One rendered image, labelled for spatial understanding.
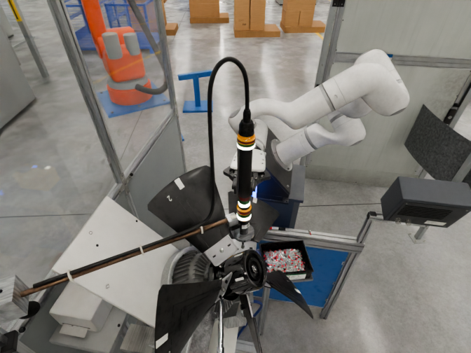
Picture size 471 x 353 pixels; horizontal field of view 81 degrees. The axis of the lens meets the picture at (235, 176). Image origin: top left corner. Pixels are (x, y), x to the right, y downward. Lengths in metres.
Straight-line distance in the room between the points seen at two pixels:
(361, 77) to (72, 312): 1.21
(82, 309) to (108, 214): 0.42
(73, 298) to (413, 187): 1.36
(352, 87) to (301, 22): 8.10
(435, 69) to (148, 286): 2.45
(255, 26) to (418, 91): 6.07
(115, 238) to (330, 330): 1.64
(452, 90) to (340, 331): 2.01
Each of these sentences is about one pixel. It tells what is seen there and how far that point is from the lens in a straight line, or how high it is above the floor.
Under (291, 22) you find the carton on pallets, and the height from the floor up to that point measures 0.24.
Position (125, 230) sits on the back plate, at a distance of 0.95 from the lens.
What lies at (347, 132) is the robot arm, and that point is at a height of 1.33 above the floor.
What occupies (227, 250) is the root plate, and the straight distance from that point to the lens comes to 0.88.
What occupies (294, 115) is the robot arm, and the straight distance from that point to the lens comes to 0.87.
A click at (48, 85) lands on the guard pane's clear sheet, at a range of 1.19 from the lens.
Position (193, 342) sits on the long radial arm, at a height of 1.14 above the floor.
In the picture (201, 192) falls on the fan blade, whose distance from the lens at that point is 0.84.
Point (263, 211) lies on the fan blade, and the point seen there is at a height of 1.16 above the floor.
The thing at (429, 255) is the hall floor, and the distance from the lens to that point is 2.86.
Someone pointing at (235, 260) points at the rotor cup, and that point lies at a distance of 0.86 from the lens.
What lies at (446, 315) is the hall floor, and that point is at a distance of 2.59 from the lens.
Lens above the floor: 1.98
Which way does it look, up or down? 41 degrees down
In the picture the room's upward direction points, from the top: straight up
